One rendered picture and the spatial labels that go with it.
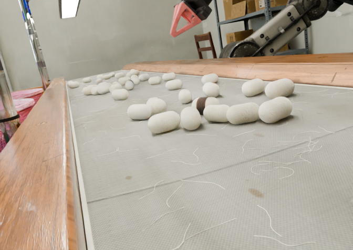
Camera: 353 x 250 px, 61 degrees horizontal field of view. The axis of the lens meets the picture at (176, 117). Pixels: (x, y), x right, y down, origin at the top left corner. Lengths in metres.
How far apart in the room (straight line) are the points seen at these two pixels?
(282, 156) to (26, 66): 5.11
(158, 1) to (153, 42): 0.68
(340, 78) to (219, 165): 0.24
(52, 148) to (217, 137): 0.13
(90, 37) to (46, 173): 5.03
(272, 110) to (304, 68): 0.20
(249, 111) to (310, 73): 0.18
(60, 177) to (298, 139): 0.16
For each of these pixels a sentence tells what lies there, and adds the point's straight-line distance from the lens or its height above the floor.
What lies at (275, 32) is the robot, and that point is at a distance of 1.08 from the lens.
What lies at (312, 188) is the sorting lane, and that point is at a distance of 0.17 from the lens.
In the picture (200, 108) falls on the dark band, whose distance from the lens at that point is 0.33.
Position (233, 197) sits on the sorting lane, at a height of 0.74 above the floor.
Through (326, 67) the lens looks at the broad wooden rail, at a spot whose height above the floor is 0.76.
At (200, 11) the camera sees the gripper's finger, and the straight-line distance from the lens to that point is 0.77.
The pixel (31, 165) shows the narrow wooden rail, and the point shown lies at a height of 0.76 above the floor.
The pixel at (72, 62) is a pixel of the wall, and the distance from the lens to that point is 5.18.
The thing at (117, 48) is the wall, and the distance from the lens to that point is 5.21.
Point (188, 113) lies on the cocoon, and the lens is 0.28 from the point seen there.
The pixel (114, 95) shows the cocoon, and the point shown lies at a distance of 0.57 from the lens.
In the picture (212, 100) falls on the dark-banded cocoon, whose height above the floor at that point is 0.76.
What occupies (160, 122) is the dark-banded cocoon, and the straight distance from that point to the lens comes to 0.29.
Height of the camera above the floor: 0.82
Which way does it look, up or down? 14 degrees down
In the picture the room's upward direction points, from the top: 10 degrees counter-clockwise
